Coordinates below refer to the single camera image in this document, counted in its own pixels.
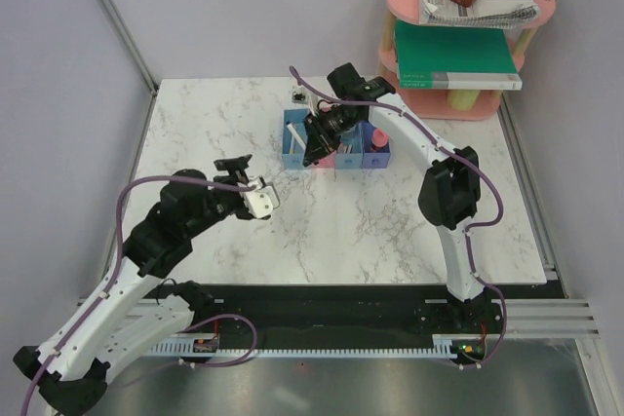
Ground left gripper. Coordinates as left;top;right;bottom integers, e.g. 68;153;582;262
185;154;252;238

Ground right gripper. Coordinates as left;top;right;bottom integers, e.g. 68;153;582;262
301;105;361;167

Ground pink drawer bin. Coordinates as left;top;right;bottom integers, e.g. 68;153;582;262
309;155;335;170

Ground black white marker pen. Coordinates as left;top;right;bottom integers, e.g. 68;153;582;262
287;122;306;149

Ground light blue drawer bin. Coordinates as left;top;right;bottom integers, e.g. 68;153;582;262
335;124;363;170
281;109;308;170

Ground pink cap glue bottle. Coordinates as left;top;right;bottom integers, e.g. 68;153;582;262
370;128;389;152

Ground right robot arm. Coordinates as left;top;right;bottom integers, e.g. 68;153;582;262
290;63;485;332

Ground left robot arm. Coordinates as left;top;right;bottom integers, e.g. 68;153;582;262
13;155;280;415

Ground green book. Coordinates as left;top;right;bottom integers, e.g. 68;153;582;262
394;20;523;91

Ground yellow foam roll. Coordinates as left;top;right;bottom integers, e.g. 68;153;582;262
447;90;481;112

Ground pink three tier shelf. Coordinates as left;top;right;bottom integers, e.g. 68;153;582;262
378;0;556;121

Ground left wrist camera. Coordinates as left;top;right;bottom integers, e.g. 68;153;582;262
243;176;281;219

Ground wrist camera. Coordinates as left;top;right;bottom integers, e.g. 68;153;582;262
292;90;311;105
243;176;281;219

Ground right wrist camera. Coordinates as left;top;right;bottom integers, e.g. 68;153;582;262
292;90;311;105

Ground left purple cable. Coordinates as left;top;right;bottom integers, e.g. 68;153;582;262
21;174;262;416

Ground purple cable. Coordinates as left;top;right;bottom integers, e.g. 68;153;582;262
288;64;509;371
21;174;262;416

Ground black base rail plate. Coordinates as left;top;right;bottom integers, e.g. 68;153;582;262
147;284;503;345

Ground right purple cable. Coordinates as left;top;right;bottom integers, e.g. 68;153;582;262
288;64;509;371

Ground white cable duct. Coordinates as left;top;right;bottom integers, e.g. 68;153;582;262
144;334;485;359

